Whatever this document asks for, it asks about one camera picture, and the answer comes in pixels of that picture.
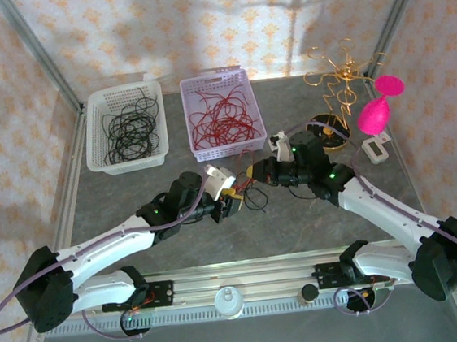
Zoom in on aluminium frame post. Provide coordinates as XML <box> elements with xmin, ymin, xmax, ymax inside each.
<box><xmin>0</xmin><ymin>0</ymin><xmax>87</xmax><ymax>122</ymax></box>
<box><xmin>357</xmin><ymin>0</ymin><xmax>444</xmax><ymax>80</ymax></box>

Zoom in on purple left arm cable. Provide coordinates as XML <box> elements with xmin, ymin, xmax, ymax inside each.
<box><xmin>0</xmin><ymin>180</ymin><xmax>224</xmax><ymax>342</ymax></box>

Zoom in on red cable bundle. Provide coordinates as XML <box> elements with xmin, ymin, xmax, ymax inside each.
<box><xmin>186</xmin><ymin>84</ymin><xmax>262</xmax><ymax>151</ymax></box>

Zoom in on white digital timer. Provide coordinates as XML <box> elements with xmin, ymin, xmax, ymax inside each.
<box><xmin>359</xmin><ymin>132</ymin><xmax>392</xmax><ymax>166</ymax></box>

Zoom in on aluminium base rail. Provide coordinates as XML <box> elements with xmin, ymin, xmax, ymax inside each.
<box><xmin>75</xmin><ymin>237</ymin><xmax>417</xmax><ymax>324</ymax></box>

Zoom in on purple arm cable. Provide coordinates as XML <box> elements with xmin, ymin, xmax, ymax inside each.
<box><xmin>284</xmin><ymin>106</ymin><xmax>457</xmax><ymax>322</ymax></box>
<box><xmin>0</xmin><ymin>180</ymin><xmax>224</xmax><ymax>342</ymax></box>

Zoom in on white perforated plastic basket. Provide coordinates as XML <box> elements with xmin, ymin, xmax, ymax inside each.
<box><xmin>78</xmin><ymin>79</ymin><xmax>172</xmax><ymax>178</ymax></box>

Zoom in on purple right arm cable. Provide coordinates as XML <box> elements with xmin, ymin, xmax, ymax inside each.
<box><xmin>284</xmin><ymin>106</ymin><xmax>457</xmax><ymax>322</ymax></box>

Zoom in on gold wire stand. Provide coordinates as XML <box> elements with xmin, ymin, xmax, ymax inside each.
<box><xmin>295</xmin><ymin>34</ymin><xmax>398</xmax><ymax>155</ymax></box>

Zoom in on aluminium side rail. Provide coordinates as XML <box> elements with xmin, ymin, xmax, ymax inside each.
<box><xmin>36</xmin><ymin>108</ymin><xmax>102</xmax><ymax>260</ymax></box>

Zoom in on grey slotted cable duct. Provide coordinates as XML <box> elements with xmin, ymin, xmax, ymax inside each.
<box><xmin>43</xmin><ymin>287</ymin><xmax>394</xmax><ymax>340</ymax></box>

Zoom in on lavender perforated plastic basket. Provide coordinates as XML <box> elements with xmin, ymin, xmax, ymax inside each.
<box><xmin>178</xmin><ymin>66</ymin><xmax>271</xmax><ymax>165</ymax></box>

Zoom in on pink flocked goblet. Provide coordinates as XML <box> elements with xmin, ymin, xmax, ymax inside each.
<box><xmin>351</xmin><ymin>72</ymin><xmax>411</xmax><ymax>139</ymax></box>

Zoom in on black round knob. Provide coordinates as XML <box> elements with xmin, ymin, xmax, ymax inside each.
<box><xmin>298</xmin><ymin>283</ymin><xmax>321</xmax><ymax>305</ymax></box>

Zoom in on white round cap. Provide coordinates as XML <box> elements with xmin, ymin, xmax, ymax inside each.
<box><xmin>211</xmin><ymin>284</ymin><xmax>246</xmax><ymax>323</ymax></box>

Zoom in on black cable bundle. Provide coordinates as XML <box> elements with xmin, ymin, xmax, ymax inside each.
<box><xmin>97</xmin><ymin>84</ymin><xmax>167</xmax><ymax>167</ymax></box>

